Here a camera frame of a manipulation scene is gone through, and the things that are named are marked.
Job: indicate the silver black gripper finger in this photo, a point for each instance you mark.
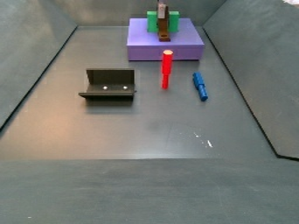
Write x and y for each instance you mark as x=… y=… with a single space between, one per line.
x=160 y=9

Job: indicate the brown T-shaped block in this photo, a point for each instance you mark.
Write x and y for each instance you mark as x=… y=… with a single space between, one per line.
x=162 y=28

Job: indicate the black angle fixture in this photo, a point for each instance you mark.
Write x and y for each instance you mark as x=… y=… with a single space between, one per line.
x=109 y=83

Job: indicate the green U-shaped block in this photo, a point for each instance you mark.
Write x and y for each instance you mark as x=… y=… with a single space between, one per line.
x=172 y=21

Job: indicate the purple base block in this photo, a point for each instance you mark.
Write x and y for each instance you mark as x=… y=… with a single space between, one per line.
x=145 y=48

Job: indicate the red stepped peg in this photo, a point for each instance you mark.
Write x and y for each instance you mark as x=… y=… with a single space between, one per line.
x=167 y=67

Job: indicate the blue stepped peg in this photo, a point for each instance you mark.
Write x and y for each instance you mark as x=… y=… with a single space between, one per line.
x=200 y=86

